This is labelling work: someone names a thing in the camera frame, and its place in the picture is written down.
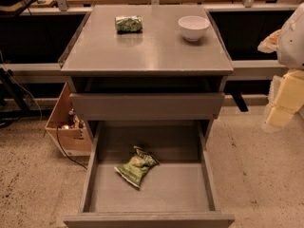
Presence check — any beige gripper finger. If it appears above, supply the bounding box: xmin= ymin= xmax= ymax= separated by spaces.
xmin=262 ymin=69 xmax=304 ymax=133
xmin=257 ymin=29 xmax=280 ymax=53

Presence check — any green jalapeno chip bag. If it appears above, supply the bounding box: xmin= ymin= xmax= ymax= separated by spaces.
xmin=114 ymin=146 xmax=160 ymax=188

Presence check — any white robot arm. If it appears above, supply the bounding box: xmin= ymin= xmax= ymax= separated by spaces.
xmin=257 ymin=4 xmax=304 ymax=133

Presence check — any grey drawer cabinet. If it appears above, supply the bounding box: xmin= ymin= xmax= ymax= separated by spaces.
xmin=62 ymin=5 xmax=233 ymax=134

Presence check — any open grey middle drawer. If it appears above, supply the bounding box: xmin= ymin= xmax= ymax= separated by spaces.
xmin=64 ymin=121 xmax=235 ymax=228

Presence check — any green chip bag on counter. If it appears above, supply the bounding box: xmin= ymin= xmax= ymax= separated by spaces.
xmin=115 ymin=15 xmax=143 ymax=33

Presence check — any closed grey top drawer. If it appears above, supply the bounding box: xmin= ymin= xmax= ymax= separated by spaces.
xmin=70 ymin=93 xmax=224 ymax=121

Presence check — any white ceramic bowl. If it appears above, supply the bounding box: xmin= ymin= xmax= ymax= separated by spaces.
xmin=178 ymin=15 xmax=210 ymax=41

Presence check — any wooden box with items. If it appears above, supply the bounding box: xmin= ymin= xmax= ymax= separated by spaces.
xmin=45 ymin=84 xmax=92 ymax=157

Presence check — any grey metal rail frame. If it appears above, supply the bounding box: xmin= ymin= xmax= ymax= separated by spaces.
xmin=1 ymin=4 xmax=298 ymax=84

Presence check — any black cable on floor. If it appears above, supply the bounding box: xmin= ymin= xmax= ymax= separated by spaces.
xmin=55 ymin=124 xmax=88 ymax=171

